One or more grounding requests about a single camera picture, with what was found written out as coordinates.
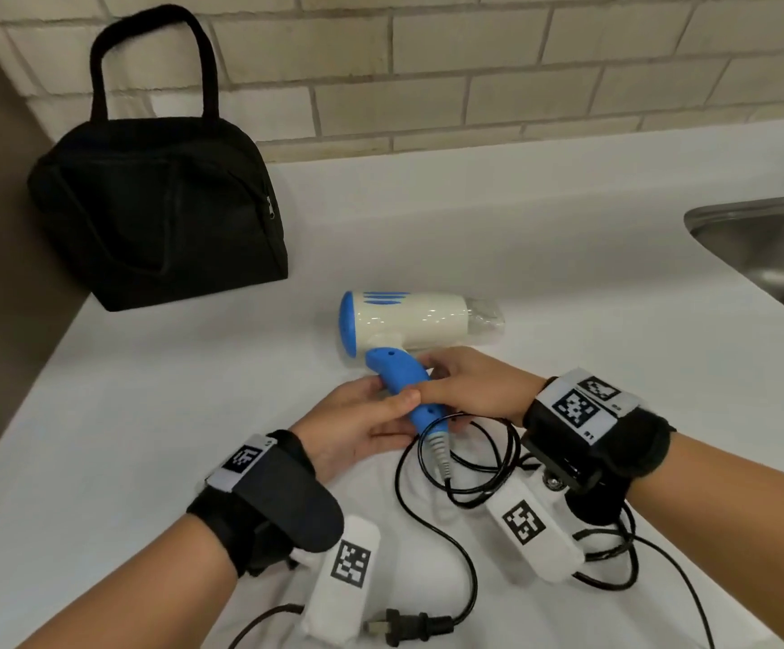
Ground black fabric handbag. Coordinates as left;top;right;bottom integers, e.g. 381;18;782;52
27;4;289;313

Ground person's left hand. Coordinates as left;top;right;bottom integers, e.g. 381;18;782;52
289;377;423;484

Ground black right wrist strap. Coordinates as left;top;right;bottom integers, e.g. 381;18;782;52
522;368;677;528

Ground person's left forearm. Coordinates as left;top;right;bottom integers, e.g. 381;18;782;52
17;512;239;649

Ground person's right hand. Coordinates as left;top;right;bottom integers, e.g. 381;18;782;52
415;346;547;433

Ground black wrist strap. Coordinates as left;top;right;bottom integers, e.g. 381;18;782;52
187;430;344;578
522;368;677;528

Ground thin black camera cable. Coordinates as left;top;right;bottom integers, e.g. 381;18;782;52
228;603;305;649
635;534;716;649

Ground stainless steel sink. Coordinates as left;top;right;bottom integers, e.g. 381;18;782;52
684;193;784;335

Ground black left wrist strap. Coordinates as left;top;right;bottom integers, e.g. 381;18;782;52
187;430;344;578

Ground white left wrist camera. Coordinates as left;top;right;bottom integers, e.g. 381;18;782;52
297;515;381;646

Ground person's right forearm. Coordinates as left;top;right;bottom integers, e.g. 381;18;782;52
625;432;784;649

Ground black power cable with plug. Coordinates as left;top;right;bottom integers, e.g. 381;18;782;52
363;413;639;648

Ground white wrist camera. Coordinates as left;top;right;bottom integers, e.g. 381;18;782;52
485;476;585;583
297;515;381;646

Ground white and blue hair dryer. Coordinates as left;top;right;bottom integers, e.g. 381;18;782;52
338;290;506;480

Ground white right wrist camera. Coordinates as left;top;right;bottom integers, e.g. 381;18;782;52
485;476;585;583

